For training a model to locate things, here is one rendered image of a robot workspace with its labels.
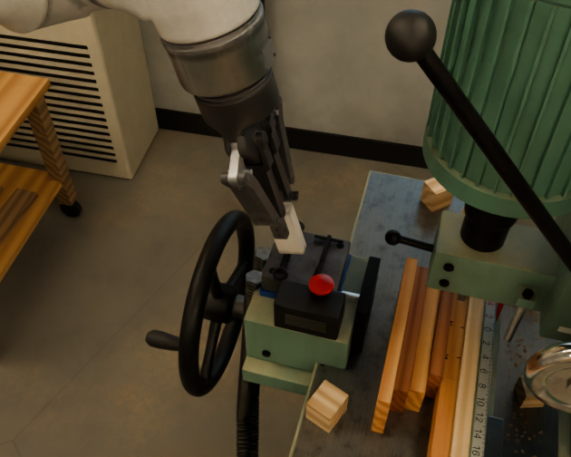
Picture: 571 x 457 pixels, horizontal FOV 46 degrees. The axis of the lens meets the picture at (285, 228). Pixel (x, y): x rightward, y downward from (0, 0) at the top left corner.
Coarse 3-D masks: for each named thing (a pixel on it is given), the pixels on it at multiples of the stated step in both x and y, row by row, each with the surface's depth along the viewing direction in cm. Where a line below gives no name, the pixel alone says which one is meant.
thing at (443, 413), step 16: (464, 304) 88; (464, 320) 86; (448, 336) 85; (448, 352) 83; (448, 384) 80; (448, 400) 79; (432, 416) 81; (448, 416) 78; (432, 432) 77; (448, 432) 76; (432, 448) 75; (448, 448) 75
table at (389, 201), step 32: (384, 192) 107; (416, 192) 107; (384, 224) 102; (416, 224) 102; (384, 256) 98; (416, 256) 98; (384, 288) 94; (384, 320) 91; (352, 352) 88; (384, 352) 88; (288, 384) 89; (320, 384) 85; (352, 384) 85; (352, 416) 82; (416, 416) 82; (320, 448) 79; (352, 448) 79; (384, 448) 79; (416, 448) 79
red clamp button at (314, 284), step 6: (318, 276) 80; (324, 276) 80; (312, 282) 80; (318, 282) 80; (324, 282) 80; (330, 282) 80; (312, 288) 79; (318, 288) 79; (324, 288) 79; (330, 288) 79; (318, 294) 79; (324, 294) 79
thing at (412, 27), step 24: (408, 24) 44; (432, 24) 45; (408, 48) 45; (432, 48) 46; (432, 72) 47; (456, 96) 48; (480, 120) 49; (480, 144) 50; (504, 168) 51; (528, 192) 53; (552, 240) 55
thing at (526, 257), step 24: (456, 216) 81; (456, 240) 78; (528, 240) 78; (432, 264) 79; (456, 264) 78; (480, 264) 76; (504, 264) 76; (528, 264) 76; (552, 264) 76; (456, 288) 81; (480, 288) 80; (504, 288) 78
